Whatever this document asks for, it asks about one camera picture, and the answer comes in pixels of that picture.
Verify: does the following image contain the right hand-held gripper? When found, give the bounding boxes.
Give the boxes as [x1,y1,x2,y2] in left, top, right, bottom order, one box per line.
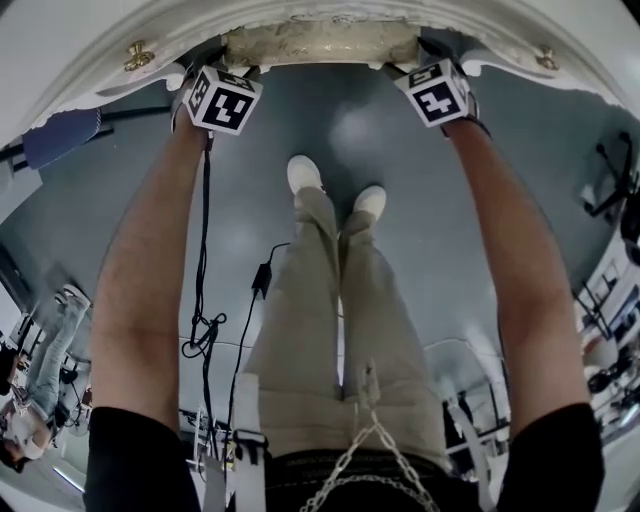
[394,38,482,130]

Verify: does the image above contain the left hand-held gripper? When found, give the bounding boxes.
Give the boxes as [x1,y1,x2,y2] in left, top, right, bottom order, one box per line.
[171,45,265,137]

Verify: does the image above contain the person's right forearm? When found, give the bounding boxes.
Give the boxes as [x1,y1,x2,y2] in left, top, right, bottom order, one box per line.
[441,118,592,437]

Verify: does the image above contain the person's left forearm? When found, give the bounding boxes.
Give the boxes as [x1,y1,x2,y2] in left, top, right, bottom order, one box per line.
[89,118,217,427]

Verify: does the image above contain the white ornate table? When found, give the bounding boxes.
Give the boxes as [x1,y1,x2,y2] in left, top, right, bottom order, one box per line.
[29,0,640,132]

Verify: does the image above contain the person's white left shoe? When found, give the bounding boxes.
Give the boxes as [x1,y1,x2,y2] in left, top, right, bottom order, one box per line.
[286,154,324,202]

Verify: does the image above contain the person's white shoe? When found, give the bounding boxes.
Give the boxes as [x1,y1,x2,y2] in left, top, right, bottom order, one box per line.
[351,184,388,219]
[286,154,324,202]

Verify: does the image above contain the person's white right shoe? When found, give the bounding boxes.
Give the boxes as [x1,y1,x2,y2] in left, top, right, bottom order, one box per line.
[351,184,388,219]

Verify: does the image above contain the blue fabric chair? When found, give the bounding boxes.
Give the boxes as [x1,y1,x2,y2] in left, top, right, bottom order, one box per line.
[23,106,104,170]

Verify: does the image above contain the black office chair base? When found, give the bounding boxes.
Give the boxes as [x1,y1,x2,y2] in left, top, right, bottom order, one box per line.
[581,131,640,217]

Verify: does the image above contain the person's beige trousers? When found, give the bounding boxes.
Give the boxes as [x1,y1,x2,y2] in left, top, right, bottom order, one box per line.
[239,186,451,472]

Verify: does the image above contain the person's black shirt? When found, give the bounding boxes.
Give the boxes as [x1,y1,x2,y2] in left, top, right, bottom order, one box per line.
[83,402,607,512]

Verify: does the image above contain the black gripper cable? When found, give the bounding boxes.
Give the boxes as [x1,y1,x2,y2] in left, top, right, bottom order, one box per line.
[180,130,229,454]

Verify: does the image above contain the black power adapter with cable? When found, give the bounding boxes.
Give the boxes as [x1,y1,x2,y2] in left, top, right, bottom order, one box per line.
[228,241,292,436]

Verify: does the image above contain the white harness strap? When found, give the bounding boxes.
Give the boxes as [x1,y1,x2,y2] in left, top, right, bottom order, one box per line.
[447,397,499,512]
[202,372,269,512]

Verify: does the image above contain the silver chain necklace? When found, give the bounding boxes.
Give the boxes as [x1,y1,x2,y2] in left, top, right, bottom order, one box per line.
[294,358,442,512]

